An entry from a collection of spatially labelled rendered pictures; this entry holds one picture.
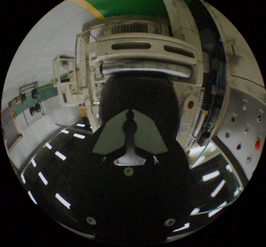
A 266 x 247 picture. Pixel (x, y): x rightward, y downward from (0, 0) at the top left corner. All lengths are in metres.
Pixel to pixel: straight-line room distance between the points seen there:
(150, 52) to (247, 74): 0.47
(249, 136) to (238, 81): 0.27
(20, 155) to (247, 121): 12.45
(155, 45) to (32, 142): 11.66
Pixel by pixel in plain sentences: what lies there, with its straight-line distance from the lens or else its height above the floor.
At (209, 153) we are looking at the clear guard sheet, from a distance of 0.70.
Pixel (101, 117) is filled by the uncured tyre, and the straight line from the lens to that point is 0.24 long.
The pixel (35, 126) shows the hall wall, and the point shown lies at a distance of 11.31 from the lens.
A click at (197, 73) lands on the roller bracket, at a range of 0.34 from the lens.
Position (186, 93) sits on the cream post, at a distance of 0.44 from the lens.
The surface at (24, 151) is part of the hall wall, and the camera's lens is 11.76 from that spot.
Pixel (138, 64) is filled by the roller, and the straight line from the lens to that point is 0.27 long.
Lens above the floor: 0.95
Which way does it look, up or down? 24 degrees up
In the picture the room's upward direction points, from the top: 179 degrees clockwise
